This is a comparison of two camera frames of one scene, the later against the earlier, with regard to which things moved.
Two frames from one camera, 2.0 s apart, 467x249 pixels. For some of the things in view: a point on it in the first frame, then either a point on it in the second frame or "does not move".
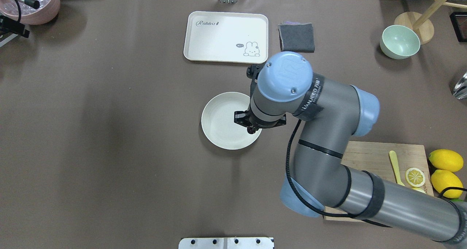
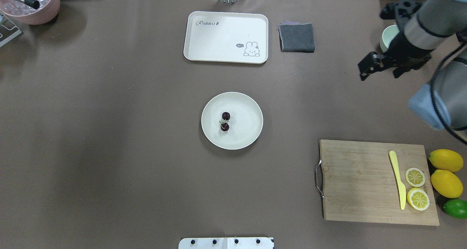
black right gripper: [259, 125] -> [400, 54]
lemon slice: [415, 177] does not move
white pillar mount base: [227, 243] does not move
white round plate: [218, 123] does not move
